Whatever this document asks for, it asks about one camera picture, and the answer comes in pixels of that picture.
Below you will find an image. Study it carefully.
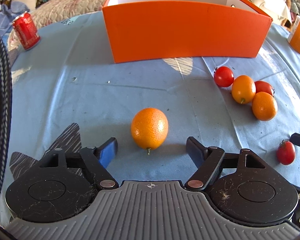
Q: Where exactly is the kumquat cluster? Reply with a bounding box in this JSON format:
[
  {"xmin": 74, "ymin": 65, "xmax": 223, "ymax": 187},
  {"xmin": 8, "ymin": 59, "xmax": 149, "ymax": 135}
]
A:
[
  {"xmin": 231, "ymin": 75, "xmax": 256, "ymax": 105},
  {"xmin": 251, "ymin": 92, "xmax": 277, "ymax": 121}
]

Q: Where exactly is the blue star-print tablecloth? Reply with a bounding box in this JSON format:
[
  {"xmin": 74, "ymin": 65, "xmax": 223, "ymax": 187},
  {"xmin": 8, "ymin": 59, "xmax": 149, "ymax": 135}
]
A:
[{"xmin": 0, "ymin": 11, "xmax": 300, "ymax": 228}]

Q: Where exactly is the red soda can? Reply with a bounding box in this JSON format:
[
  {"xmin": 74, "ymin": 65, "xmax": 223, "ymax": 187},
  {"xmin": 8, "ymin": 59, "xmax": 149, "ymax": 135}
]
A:
[{"xmin": 12, "ymin": 12, "xmax": 41, "ymax": 50}]

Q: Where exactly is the cherry tomato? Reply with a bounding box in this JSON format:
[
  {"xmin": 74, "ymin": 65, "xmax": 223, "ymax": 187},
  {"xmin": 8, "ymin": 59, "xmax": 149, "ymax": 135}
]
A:
[
  {"xmin": 276, "ymin": 140, "xmax": 296, "ymax": 165},
  {"xmin": 213, "ymin": 66, "xmax": 235, "ymax": 87}
]

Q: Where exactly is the cherry tomato middle low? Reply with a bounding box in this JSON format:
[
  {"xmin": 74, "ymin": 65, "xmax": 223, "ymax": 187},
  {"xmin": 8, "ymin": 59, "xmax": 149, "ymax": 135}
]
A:
[{"xmin": 255, "ymin": 80, "xmax": 275, "ymax": 96}]

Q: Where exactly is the orange cardboard box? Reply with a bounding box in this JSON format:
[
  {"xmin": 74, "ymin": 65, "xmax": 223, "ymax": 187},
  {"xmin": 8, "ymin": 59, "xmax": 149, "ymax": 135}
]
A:
[{"xmin": 102, "ymin": 0, "xmax": 273, "ymax": 63}]

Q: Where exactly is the black braided cable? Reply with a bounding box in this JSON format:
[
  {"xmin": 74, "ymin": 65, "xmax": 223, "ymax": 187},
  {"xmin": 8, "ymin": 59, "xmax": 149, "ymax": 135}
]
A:
[{"xmin": 0, "ymin": 27, "xmax": 13, "ymax": 221}]

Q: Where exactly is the cherry tomato top middle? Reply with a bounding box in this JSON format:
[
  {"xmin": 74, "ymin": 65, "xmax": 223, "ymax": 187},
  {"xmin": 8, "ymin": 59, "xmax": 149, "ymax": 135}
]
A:
[{"xmin": 276, "ymin": 140, "xmax": 296, "ymax": 165}]

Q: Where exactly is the cherry tomato far left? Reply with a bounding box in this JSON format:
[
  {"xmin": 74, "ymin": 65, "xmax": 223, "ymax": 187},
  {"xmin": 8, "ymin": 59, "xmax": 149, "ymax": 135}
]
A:
[{"xmin": 213, "ymin": 66, "xmax": 235, "ymax": 87}]

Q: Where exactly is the kumquat lower cluster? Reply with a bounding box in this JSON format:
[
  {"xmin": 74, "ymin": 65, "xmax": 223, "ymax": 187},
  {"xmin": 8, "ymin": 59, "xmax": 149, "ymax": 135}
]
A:
[{"xmin": 251, "ymin": 92, "xmax": 277, "ymax": 121}]

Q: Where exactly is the kumquat upper left cluster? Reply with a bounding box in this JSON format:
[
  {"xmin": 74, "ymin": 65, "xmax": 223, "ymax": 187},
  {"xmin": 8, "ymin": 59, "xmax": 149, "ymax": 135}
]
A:
[{"xmin": 231, "ymin": 75, "xmax": 256, "ymax": 105}]

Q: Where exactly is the kumquat near front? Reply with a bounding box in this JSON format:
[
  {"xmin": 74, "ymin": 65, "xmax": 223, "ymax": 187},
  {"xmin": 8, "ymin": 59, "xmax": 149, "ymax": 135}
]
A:
[{"xmin": 130, "ymin": 108, "xmax": 169, "ymax": 155}]

